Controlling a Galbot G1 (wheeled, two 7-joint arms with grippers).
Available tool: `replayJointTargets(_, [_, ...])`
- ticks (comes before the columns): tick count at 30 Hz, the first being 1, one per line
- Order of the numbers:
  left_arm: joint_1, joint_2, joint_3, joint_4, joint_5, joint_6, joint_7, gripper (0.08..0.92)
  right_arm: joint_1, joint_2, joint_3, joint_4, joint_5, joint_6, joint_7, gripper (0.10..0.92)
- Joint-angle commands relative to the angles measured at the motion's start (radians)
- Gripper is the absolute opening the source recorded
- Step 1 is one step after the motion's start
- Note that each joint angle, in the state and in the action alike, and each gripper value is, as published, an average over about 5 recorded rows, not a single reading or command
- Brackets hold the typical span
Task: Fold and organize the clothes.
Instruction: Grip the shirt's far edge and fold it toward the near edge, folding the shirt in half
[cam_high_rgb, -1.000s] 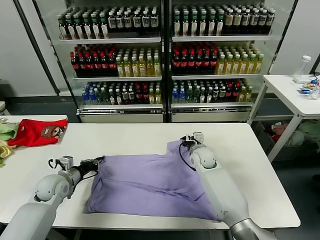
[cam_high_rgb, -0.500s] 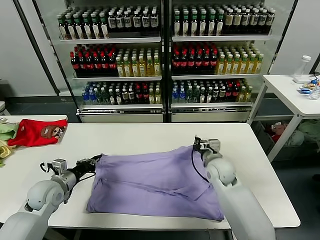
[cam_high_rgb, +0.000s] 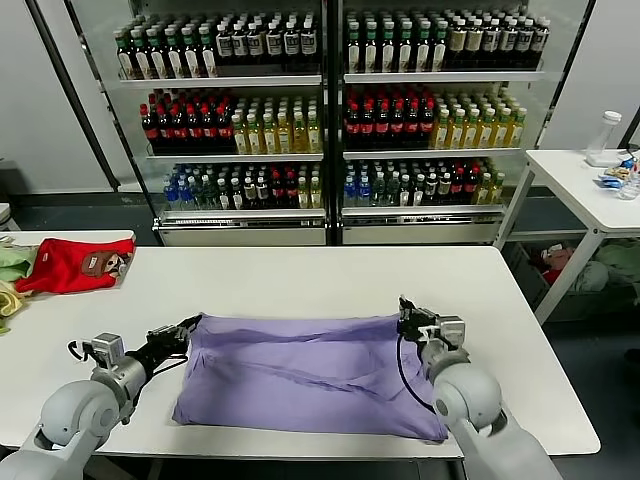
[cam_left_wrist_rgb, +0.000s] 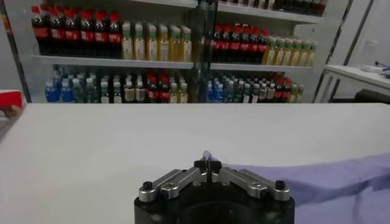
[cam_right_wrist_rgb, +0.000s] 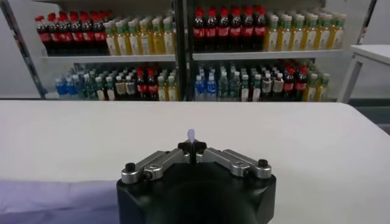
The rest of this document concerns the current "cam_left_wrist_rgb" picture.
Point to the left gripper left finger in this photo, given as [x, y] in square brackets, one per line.
[176, 182]

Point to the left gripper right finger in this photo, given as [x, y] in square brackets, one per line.
[246, 182]

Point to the purple t-shirt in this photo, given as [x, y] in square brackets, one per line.
[335, 188]

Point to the glass drinks cooler cabinet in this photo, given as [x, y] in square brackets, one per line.
[106, 62]
[259, 67]

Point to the white side table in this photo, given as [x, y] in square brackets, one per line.
[356, 74]

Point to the red t-shirt with bear print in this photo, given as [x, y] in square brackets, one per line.
[10, 99]

